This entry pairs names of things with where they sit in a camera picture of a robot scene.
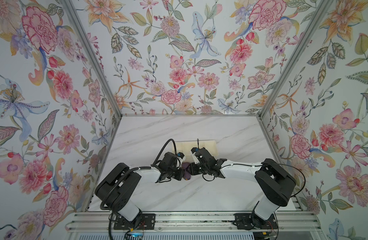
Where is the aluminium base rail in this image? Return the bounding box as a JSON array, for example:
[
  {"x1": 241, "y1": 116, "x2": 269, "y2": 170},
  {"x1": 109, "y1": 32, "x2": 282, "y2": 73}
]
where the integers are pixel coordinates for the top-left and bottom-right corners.
[{"x1": 65, "y1": 211, "x2": 325, "y2": 240}]

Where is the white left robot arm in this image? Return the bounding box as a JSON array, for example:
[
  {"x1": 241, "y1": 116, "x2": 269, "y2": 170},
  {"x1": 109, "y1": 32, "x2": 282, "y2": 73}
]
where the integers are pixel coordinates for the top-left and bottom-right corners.
[{"x1": 95, "y1": 152, "x2": 186, "y2": 223}]

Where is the aluminium corner post left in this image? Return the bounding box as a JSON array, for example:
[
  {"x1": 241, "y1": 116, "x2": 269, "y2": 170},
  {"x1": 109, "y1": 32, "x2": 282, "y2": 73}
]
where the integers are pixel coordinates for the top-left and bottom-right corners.
[{"x1": 60, "y1": 0, "x2": 122, "y2": 120}]

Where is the black corrugated left cable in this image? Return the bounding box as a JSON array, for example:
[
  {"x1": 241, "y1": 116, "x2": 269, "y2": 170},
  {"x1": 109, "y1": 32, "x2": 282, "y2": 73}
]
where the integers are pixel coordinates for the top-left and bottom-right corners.
[{"x1": 99, "y1": 138, "x2": 177, "y2": 240}]

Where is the cream compartment tray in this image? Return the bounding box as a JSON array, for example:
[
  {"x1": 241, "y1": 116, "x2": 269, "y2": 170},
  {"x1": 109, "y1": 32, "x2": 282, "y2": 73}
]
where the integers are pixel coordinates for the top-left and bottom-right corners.
[{"x1": 175, "y1": 140, "x2": 219, "y2": 157}]

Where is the purple sock with beige toe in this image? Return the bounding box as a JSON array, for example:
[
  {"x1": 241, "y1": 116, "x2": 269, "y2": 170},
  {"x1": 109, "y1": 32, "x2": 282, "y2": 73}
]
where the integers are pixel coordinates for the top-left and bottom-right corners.
[{"x1": 181, "y1": 162, "x2": 192, "y2": 181}]

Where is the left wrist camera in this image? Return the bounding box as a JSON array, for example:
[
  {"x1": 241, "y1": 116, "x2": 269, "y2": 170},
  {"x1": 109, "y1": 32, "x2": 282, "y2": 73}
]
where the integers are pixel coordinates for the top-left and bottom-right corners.
[{"x1": 176, "y1": 152, "x2": 186, "y2": 163}]

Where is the aluminium corner post right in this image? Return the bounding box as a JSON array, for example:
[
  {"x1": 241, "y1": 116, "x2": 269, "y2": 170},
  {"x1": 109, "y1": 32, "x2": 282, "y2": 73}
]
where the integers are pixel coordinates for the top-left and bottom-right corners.
[{"x1": 258, "y1": 1, "x2": 332, "y2": 120}]

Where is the thin black right cable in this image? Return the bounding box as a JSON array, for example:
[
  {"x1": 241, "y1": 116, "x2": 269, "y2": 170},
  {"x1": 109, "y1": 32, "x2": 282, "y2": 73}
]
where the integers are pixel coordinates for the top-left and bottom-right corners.
[{"x1": 195, "y1": 138, "x2": 306, "y2": 240}]

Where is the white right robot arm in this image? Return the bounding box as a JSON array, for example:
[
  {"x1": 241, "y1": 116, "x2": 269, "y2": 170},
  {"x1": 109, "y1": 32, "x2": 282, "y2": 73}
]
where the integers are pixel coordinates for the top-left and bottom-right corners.
[{"x1": 189, "y1": 147, "x2": 296, "y2": 221}]

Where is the aluminium corner post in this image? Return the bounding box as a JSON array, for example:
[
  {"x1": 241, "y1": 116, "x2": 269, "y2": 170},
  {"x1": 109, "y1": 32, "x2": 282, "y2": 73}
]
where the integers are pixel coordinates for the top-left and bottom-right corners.
[
  {"x1": 60, "y1": 0, "x2": 122, "y2": 120},
  {"x1": 258, "y1": 1, "x2": 332, "y2": 120}
]

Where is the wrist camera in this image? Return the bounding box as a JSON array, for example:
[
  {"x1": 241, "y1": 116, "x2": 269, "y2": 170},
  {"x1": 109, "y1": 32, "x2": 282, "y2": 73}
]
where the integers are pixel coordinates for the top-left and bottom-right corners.
[
  {"x1": 176, "y1": 152, "x2": 186, "y2": 163},
  {"x1": 191, "y1": 147, "x2": 200, "y2": 164}
]

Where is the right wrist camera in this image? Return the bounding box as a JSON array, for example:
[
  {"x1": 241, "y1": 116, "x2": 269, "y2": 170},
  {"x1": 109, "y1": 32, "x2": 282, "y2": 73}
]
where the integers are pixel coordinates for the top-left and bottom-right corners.
[{"x1": 191, "y1": 147, "x2": 200, "y2": 164}]

